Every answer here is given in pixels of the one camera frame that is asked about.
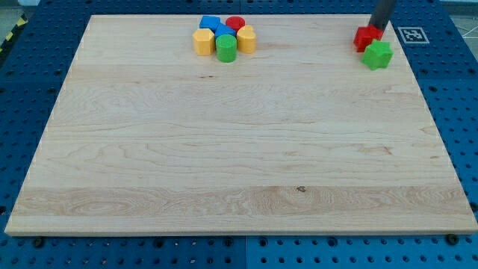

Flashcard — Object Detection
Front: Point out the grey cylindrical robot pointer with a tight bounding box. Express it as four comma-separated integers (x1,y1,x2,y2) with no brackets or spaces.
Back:
368,0,397,30

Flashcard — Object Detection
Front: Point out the blue crescent block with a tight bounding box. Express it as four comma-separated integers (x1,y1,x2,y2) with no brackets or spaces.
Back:
214,22,236,39

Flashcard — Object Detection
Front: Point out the blue cube block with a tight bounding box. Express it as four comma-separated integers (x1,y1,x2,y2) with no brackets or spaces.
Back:
199,15,221,32

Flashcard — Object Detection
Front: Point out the yellow black hazard tape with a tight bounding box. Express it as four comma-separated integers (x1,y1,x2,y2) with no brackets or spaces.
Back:
1,13,28,52

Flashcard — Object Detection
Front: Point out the black white fiducial marker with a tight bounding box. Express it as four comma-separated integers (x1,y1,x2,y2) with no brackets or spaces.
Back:
398,26,429,44

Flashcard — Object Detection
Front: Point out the light wooden board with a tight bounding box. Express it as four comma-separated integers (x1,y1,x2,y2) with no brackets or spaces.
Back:
5,15,477,236

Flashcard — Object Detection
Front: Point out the green star block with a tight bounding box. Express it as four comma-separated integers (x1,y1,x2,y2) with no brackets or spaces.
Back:
361,40,394,70

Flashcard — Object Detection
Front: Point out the red star block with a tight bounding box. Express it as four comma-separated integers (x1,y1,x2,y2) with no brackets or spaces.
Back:
353,25,384,52

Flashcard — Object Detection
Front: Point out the red cylinder block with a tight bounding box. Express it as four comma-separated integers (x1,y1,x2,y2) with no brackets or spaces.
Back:
226,16,246,32

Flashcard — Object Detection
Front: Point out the yellow hexagon block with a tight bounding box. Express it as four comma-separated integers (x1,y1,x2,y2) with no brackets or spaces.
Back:
192,28,215,56

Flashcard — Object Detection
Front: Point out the green cylinder block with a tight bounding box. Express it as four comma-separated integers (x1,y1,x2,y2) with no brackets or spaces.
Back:
216,34,237,63

